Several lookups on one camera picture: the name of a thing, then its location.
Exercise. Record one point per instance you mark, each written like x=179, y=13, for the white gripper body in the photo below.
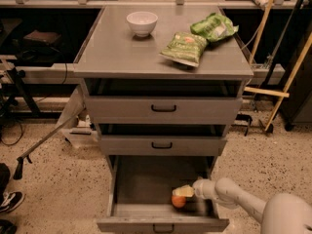
x=201, y=188

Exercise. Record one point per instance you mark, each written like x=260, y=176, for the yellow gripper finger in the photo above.
x=184, y=191

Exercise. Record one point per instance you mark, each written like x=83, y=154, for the orange fruit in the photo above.
x=178, y=201

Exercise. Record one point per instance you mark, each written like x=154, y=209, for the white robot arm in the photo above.
x=283, y=213

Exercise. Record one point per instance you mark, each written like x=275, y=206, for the grey bottom drawer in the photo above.
x=141, y=192

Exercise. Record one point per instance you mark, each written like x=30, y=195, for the grey drawer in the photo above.
x=162, y=145
x=141, y=192
x=163, y=110

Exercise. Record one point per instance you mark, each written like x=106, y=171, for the grey middle drawer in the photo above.
x=162, y=145

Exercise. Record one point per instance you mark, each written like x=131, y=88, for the grey drawer cabinet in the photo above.
x=116, y=63

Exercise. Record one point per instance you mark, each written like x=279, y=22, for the grey top drawer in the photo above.
x=163, y=110

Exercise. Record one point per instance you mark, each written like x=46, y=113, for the green chip bag front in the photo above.
x=185, y=48

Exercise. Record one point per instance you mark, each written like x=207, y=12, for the green chip bag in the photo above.
x=215, y=27
x=185, y=48

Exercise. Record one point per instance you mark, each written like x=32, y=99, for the green chip bag rear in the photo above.
x=215, y=27

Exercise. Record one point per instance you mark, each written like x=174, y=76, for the metal rod with black foot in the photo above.
x=25, y=155

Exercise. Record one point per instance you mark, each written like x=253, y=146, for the white ceramic bowl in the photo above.
x=141, y=23

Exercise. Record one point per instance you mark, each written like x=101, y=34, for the black white sneaker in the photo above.
x=11, y=200

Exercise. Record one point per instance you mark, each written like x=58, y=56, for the black shoe at corner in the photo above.
x=6, y=227

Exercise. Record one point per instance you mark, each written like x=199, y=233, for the dark box on shelf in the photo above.
x=38, y=38

